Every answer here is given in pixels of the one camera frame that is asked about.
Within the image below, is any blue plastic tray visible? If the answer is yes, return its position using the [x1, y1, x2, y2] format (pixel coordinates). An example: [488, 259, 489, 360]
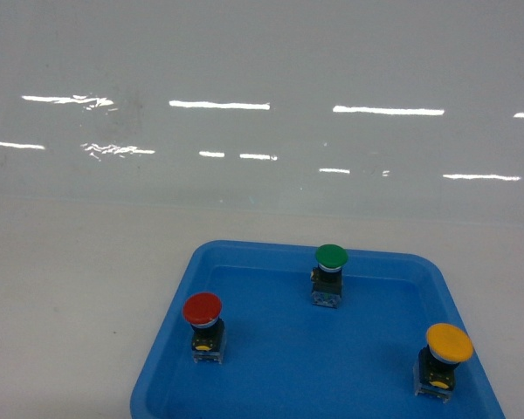
[130, 241, 503, 418]

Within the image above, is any yellow mushroom push button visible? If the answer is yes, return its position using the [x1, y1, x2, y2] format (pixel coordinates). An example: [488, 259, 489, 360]
[413, 323, 474, 403]

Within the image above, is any red mushroom push button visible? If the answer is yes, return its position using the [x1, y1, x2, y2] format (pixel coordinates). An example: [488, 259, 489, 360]
[182, 292, 226, 364]

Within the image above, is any green mushroom push button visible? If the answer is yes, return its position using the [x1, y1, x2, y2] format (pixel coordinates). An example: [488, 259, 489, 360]
[310, 244, 348, 309]

